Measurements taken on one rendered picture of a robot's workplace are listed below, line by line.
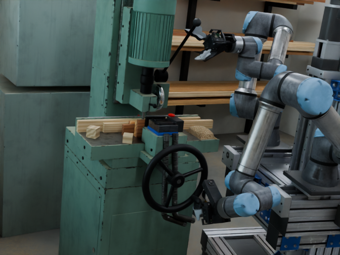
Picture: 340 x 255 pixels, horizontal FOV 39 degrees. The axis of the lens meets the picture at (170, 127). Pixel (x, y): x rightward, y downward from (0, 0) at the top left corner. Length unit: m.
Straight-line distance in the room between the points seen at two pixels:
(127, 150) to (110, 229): 0.35
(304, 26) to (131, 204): 4.13
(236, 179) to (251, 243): 1.06
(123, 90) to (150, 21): 0.36
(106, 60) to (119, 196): 0.62
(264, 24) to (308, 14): 3.35
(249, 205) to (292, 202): 0.43
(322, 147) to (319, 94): 0.44
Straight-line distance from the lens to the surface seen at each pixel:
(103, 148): 1.91
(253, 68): 2.16
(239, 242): 2.79
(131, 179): 2.01
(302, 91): 1.63
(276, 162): 2.53
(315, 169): 2.07
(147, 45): 1.98
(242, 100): 2.44
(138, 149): 1.97
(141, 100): 2.06
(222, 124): 5.47
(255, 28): 2.46
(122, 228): 2.10
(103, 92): 2.25
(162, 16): 1.98
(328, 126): 1.78
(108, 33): 2.22
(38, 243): 3.01
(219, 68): 5.24
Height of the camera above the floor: 1.52
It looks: 16 degrees down
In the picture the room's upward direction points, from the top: 7 degrees clockwise
